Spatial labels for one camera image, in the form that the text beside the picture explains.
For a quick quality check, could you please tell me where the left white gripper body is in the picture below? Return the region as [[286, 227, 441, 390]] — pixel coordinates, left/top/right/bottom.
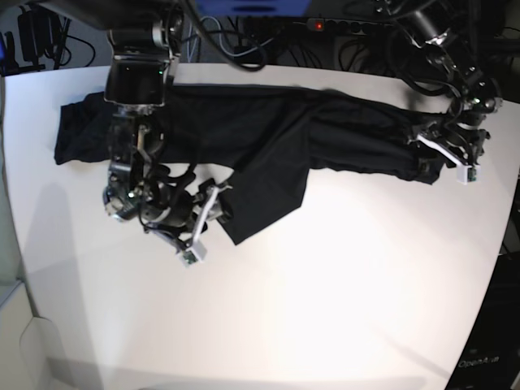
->
[[409, 119, 490, 184]]

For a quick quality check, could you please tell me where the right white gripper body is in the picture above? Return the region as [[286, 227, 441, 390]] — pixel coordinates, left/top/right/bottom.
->
[[141, 179, 232, 267]]

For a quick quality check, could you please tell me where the black long-sleeve T-shirt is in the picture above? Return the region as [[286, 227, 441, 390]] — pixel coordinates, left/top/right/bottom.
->
[[54, 85, 445, 244]]

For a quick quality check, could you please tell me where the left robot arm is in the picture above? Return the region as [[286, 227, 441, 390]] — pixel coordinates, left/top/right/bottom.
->
[[376, 1, 502, 184]]

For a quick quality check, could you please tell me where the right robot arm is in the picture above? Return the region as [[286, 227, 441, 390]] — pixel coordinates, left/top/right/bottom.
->
[[45, 1, 230, 266]]

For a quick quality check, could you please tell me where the blue plastic box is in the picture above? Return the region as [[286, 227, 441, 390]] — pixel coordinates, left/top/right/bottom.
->
[[195, 0, 311, 16]]

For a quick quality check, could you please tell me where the black OpenArm equipment case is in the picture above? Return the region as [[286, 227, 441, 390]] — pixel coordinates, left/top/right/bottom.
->
[[446, 253, 519, 389]]

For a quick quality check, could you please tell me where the black power adapter brick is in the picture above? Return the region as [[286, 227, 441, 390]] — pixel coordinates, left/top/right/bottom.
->
[[17, 5, 54, 65]]

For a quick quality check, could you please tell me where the light blue cable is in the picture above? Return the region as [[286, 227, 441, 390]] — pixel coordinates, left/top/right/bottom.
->
[[182, 15, 245, 64]]

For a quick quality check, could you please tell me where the black power strip red switch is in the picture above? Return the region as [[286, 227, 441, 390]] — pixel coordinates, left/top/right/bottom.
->
[[304, 18, 393, 37]]

